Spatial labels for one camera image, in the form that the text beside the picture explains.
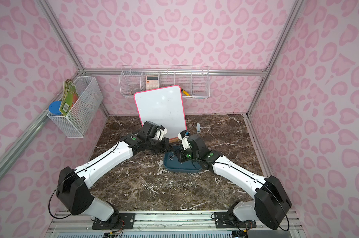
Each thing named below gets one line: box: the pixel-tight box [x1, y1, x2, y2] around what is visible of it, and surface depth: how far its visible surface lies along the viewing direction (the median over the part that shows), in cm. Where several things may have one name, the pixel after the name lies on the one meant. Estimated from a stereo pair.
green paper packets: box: [58, 79, 80, 117], surface depth 70 cm
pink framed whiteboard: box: [133, 84, 187, 139], surface depth 92 cm
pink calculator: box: [145, 75, 160, 91], surface depth 97 cm
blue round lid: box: [48, 100, 62, 116], surface depth 67 cm
